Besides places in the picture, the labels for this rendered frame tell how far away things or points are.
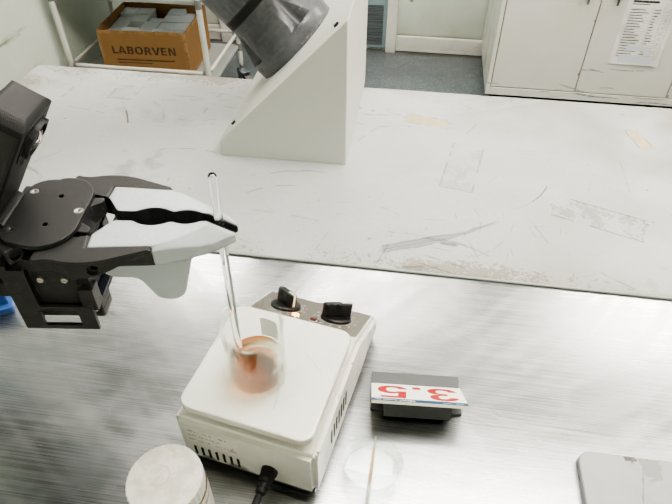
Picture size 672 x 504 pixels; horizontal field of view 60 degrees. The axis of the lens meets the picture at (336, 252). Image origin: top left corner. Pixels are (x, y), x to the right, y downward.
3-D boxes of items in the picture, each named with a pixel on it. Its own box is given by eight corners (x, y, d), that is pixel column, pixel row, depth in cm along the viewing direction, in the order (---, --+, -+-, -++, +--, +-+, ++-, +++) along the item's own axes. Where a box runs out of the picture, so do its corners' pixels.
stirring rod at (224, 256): (237, 367, 50) (205, 175, 36) (238, 362, 50) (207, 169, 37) (244, 367, 50) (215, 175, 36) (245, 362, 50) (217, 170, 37)
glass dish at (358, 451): (341, 445, 55) (341, 432, 54) (398, 444, 55) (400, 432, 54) (342, 502, 51) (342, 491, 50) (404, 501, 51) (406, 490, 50)
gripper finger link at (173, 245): (242, 282, 43) (117, 278, 43) (234, 220, 39) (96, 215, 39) (236, 314, 41) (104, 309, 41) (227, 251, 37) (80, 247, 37)
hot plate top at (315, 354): (237, 308, 58) (236, 301, 57) (354, 337, 55) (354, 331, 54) (177, 409, 49) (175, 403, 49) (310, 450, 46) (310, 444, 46)
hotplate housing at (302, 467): (269, 305, 68) (263, 256, 63) (376, 332, 65) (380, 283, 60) (173, 479, 53) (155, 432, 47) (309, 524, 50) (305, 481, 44)
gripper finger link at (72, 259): (167, 236, 40) (42, 232, 40) (163, 216, 39) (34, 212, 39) (150, 285, 37) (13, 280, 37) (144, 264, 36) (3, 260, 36)
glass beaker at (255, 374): (230, 353, 53) (218, 292, 47) (289, 350, 53) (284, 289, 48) (224, 411, 48) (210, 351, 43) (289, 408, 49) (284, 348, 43)
